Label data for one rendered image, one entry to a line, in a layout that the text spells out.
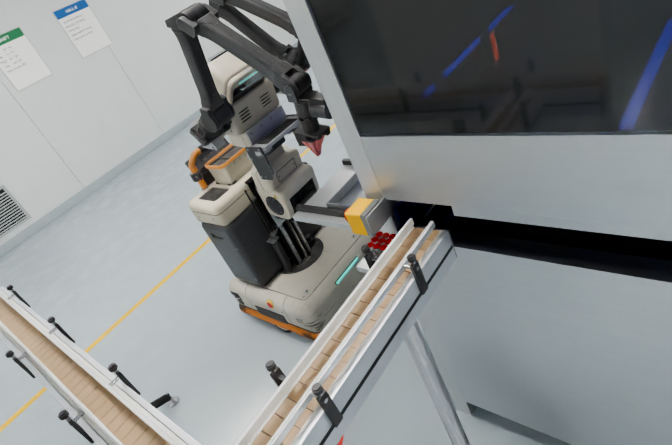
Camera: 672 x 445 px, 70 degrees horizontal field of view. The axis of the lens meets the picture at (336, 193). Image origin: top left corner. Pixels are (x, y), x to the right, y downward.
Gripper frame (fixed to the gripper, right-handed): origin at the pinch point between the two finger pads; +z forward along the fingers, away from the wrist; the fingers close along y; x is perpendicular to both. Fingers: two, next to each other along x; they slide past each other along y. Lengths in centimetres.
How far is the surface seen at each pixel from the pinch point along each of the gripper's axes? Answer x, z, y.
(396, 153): -12.7, -16.5, 39.0
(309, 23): -13, -48, 22
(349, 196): 2.5, 18.4, 6.0
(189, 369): -48, 127, -92
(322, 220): -10.4, 19.1, 3.7
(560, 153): -13, -24, 75
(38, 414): -109, 141, -167
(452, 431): -34, 65, 57
